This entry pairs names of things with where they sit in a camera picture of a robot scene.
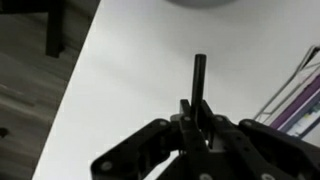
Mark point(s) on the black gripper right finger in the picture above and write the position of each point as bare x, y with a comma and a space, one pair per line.
260, 152

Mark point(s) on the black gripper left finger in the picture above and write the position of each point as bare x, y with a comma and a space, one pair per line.
135, 157

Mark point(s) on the black chair leg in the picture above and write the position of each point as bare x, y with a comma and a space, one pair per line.
54, 9

